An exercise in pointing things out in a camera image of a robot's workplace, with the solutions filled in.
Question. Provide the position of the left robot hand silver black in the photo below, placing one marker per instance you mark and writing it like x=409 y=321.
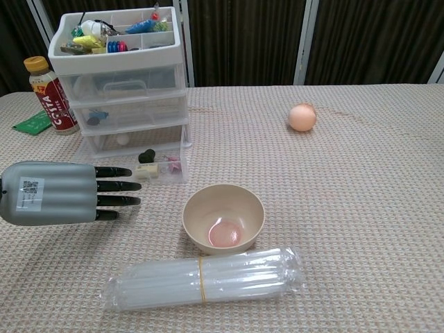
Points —
x=59 y=194

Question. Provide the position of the small black rubber cap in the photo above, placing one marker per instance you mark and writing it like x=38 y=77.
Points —
x=147 y=156

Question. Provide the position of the clear plastic storage bin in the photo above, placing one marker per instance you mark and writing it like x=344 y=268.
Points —
x=163 y=177

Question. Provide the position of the white drawer organizer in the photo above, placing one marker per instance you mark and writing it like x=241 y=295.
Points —
x=121 y=62

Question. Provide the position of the blue marker pen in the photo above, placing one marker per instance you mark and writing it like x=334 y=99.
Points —
x=96 y=114

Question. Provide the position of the red plastic packet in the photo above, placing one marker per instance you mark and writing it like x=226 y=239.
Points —
x=155 y=16

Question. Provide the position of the small white ball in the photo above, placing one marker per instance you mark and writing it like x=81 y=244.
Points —
x=122 y=139

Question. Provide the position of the yellow tag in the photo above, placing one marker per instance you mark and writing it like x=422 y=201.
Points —
x=147 y=171

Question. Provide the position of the red coffee bottle yellow cap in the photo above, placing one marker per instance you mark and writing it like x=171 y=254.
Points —
x=52 y=100

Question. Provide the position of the pink clip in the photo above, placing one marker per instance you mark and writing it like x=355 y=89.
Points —
x=172 y=166

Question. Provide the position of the colourful snack packets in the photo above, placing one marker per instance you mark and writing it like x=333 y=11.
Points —
x=74 y=49

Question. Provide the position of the yellow packet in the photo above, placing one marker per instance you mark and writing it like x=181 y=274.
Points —
x=86 y=41

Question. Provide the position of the green candy packet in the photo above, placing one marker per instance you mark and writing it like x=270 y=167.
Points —
x=76 y=32

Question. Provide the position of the beige bowl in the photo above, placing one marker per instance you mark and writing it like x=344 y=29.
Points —
x=222 y=215

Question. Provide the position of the white round toy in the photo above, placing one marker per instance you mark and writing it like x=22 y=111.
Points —
x=91 y=27

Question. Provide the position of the clear wrapped straw bundle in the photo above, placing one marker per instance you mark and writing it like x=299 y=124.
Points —
x=204 y=281

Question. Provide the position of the blue packet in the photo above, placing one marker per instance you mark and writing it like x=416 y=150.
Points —
x=140 y=26

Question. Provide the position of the brown eggshell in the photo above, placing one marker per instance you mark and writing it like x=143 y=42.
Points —
x=301 y=118

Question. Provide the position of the beige woven tablecloth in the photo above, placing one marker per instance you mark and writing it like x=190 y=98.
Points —
x=329 y=208

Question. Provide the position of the grey metal partition post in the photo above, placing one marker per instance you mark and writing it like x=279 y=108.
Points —
x=34 y=10
x=437 y=71
x=303 y=52
x=184 y=52

